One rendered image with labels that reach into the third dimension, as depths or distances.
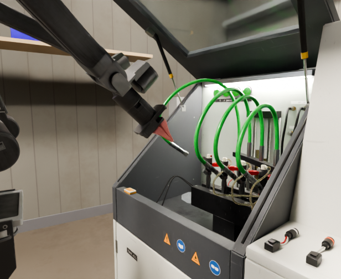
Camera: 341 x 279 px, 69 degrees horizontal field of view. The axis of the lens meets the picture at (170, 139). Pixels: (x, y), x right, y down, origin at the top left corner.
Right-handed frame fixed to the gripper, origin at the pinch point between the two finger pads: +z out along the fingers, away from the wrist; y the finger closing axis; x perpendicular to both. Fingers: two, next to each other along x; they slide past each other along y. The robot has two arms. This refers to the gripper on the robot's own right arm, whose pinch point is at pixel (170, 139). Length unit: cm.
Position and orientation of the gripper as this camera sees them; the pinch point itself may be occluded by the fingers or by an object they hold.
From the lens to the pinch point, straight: 70.7
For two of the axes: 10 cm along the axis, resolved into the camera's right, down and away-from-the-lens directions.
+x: -4.1, -1.2, 9.0
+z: 6.6, 6.4, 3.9
